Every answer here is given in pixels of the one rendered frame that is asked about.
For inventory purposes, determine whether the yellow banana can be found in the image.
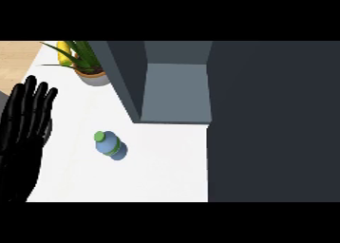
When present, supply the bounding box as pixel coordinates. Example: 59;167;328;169
56;40;76;67

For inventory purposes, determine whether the green potted plant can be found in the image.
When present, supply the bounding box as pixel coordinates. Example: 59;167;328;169
40;40;113;87

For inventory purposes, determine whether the blue water bottle green cap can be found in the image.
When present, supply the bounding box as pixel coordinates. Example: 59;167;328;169
93;130;129;161

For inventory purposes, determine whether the grey open cabinet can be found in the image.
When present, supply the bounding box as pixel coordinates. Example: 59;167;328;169
87;40;213;125

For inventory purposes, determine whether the dark grey cabinet door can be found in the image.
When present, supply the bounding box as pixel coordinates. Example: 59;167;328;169
207;40;340;203

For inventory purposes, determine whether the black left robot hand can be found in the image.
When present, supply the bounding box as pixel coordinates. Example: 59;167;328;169
0;74;59;203

